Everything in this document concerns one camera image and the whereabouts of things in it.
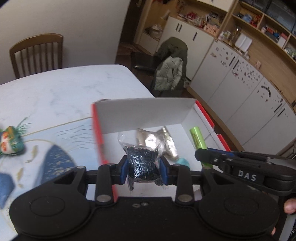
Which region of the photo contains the green cylinder battery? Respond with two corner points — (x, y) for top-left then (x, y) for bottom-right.
(189, 126), (213, 169)

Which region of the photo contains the bag of black beads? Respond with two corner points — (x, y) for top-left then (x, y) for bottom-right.
(118, 133), (163, 191)

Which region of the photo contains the silver foil snack packet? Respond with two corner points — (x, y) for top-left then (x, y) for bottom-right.
(136, 126), (179, 160)

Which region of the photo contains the person right hand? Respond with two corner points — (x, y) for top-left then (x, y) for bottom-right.
(270, 198), (296, 236)

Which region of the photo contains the red white cardboard box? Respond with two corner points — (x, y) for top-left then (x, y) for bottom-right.
(91, 98), (230, 171)

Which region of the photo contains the green jacket on chair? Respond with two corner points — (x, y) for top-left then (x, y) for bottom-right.
(152, 37), (188, 92)

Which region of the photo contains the brown wooden chair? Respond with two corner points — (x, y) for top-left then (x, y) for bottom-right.
(9, 33), (64, 79)

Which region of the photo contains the white wall cabinet unit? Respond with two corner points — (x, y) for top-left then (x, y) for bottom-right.
(136, 0), (296, 158)

